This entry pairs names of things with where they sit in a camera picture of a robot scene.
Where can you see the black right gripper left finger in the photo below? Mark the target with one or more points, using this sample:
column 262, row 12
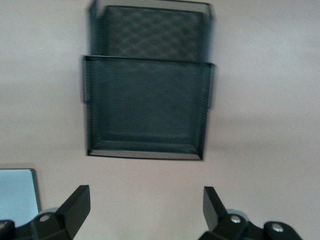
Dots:
column 71, row 212

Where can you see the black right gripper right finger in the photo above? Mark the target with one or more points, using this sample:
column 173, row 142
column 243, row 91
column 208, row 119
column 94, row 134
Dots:
column 217, row 217

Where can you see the silver laptop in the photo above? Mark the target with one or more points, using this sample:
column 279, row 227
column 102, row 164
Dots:
column 17, row 190

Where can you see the black mesh tray organizer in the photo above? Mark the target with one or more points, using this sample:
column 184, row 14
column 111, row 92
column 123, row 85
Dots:
column 147, row 105

